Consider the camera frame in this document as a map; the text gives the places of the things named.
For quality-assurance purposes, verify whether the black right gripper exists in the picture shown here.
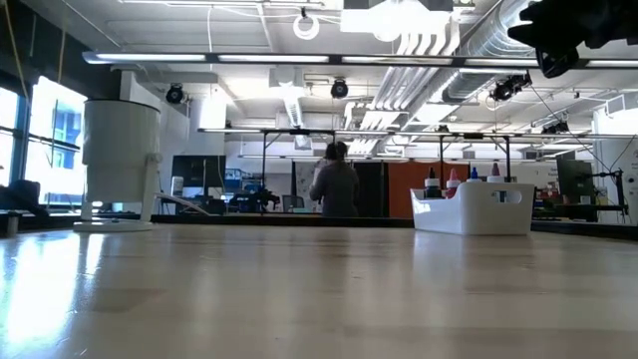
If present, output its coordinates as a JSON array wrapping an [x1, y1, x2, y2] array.
[[506, 0, 638, 52]]

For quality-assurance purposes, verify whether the black cabinet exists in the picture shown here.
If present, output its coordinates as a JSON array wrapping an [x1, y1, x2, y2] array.
[[352, 160, 385, 218]]

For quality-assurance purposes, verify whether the orange cabinet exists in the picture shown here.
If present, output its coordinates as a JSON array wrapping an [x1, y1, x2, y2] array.
[[387, 160, 473, 219]]

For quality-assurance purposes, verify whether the black aluminium table frame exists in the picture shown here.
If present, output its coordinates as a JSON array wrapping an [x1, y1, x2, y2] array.
[[0, 208, 638, 241]]

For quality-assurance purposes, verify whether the silver ventilation duct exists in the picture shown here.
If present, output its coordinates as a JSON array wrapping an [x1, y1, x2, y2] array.
[[441, 0, 544, 104]]

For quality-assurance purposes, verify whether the person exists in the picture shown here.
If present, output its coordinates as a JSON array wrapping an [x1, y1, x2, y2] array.
[[308, 141, 361, 218]]

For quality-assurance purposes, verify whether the white plastic storage bin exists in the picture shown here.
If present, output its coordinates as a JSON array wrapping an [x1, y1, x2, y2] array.
[[409, 180, 536, 237]]

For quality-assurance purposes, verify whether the white ceiling cable ring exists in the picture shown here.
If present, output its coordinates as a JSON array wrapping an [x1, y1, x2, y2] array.
[[292, 12, 321, 42]]

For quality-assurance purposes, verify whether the long ceiling light strip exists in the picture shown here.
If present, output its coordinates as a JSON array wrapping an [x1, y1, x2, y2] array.
[[82, 49, 638, 69]]

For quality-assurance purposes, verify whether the dark background chair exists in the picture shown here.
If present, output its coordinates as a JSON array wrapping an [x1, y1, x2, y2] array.
[[0, 179, 50, 219]]

